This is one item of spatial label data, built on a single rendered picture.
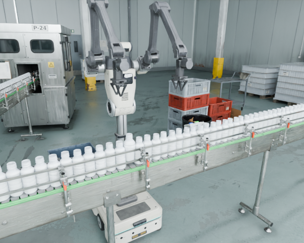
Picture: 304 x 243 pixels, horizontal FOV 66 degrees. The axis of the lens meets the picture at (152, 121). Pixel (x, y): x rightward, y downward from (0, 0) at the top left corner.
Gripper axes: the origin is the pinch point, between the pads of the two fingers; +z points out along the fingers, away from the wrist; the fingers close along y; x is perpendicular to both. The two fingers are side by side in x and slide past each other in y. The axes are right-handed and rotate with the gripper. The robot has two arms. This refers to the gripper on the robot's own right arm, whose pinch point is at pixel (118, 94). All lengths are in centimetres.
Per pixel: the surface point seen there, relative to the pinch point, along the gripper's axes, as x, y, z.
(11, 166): -60, 16, 24
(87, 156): -25.7, 16.2, 27.8
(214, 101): 293, -208, 79
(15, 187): -60, 17, 35
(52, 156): -42, 13, 25
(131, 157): -1.0, 17.7, 34.0
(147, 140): 10.5, 16.2, 26.0
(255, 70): 640, -373, 49
